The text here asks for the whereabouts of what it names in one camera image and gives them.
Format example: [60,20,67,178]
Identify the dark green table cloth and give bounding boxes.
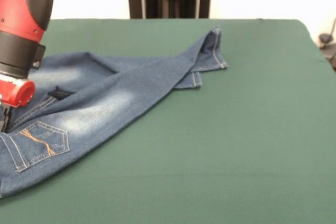
[0,18,336,224]

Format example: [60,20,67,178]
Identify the grey office chair base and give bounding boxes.
[318,33,336,71]

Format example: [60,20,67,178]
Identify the blue denim jeans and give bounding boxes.
[0,26,229,200]

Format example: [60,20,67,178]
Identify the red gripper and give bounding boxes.
[0,73,36,133]

